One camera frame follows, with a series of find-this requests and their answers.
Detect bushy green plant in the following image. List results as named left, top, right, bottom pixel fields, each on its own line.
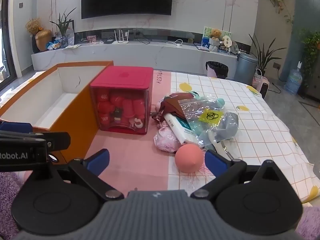
left=299, top=29, right=320, bottom=88

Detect pile of red plush toys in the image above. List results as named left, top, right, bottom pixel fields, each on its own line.
left=97, top=90, right=147, bottom=130

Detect gold vase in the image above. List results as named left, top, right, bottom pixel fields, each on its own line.
left=35, top=29, right=53, bottom=52

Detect blue water bottle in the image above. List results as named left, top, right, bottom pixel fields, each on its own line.
left=285, top=69, right=303, bottom=95

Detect pink satin drawstring pouch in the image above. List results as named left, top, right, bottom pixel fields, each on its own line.
left=154, top=121, right=184, bottom=153

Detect green picture board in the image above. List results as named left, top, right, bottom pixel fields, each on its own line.
left=202, top=26, right=232, bottom=49

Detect purple fluffy rug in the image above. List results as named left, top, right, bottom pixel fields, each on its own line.
left=0, top=171, right=320, bottom=240

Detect blue snack bags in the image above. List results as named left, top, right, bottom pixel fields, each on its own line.
left=46, top=37, right=62, bottom=50

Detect orange storage box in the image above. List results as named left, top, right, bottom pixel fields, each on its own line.
left=0, top=60, right=114, bottom=167

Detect pink white heater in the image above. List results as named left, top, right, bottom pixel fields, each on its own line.
left=259, top=76, right=272, bottom=98

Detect checked woven bag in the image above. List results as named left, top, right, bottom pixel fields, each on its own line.
left=252, top=69, right=262, bottom=85

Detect metal keychain clip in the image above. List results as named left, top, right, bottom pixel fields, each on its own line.
left=219, top=141, right=237, bottom=160

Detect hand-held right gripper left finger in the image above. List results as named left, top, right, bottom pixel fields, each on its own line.
left=29, top=149, right=124, bottom=201

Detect pink mat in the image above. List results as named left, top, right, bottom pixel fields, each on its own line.
left=85, top=69, right=175, bottom=193

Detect green plant in glass vase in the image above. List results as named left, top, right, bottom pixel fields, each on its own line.
left=49, top=7, right=77, bottom=48

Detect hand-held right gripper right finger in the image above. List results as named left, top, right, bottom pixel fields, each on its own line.
left=190, top=149, right=280, bottom=200

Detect red transparent display box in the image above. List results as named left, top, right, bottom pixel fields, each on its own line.
left=90, top=66, right=154, bottom=136

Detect hanging vine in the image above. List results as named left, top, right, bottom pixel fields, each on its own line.
left=264, top=0, right=294, bottom=25

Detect white router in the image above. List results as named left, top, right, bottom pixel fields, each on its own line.
left=112, top=29, right=129, bottom=44

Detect marble television bench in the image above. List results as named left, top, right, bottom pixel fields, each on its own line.
left=31, top=27, right=238, bottom=80

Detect lemon print checked cloth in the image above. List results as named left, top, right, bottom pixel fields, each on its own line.
left=170, top=71, right=320, bottom=204

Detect brown cloth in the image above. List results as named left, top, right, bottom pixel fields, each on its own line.
left=160, top=92, right=193, bottom=120

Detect pink bin with black bag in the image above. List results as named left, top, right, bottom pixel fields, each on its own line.
left=206, top=61, right=229, bottom=80

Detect brown teddy bear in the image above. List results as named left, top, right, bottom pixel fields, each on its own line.
left=210, top=29, right=222, bottom=52

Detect long-leaf potted plant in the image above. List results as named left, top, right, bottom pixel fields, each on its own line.
left=249, top=34, right=287, bottom=78

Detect clear plastic bag yellow label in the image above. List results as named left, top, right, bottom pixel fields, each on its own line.
left=175, top=94, right=239, bottom=148

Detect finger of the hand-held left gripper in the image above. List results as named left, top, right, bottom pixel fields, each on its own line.
left=0, top=121, right=33, bottom=133
left=0, top=131, right=71, bottom=156

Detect teal plush doll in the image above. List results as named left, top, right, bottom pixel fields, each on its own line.
left=186, top=91, right=225, bottom=137

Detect dried flowers in dark vase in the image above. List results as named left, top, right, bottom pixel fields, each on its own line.
left=25, top=18, right=42, bottom=54

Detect grey trash bin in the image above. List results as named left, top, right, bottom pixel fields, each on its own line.
left=234, top=53, right=258, bottom=84

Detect peach plush ball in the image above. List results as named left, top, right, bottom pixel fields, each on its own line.
left=174, top=144, right=205, bottom=173

